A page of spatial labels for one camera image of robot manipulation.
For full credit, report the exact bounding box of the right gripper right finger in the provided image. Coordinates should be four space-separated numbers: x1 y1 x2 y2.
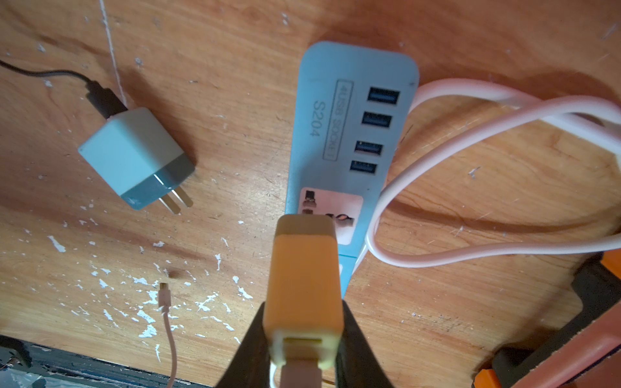
335 300 394 388

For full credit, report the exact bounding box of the blue power strip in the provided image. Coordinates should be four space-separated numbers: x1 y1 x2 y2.
285 41 420 291

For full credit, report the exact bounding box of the teal USB wall charger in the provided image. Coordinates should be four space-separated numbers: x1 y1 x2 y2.
79 108 195 214

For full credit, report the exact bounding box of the white USB charging cable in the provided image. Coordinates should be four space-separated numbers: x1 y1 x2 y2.
157 282 324 388

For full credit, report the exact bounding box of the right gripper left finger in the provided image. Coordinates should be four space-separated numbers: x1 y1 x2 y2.
215 303 271 388

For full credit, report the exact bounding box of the orange plastic tool case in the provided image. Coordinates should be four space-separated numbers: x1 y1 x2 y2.
472 250 620 387

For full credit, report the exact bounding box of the white power strip cord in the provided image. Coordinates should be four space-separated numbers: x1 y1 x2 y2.
352 78 621 277

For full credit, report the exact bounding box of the black USB cable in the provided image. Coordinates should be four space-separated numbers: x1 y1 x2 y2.
0 59 129 121

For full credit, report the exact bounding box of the yellow USB wall charger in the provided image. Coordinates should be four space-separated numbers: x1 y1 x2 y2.
263 214 344 370

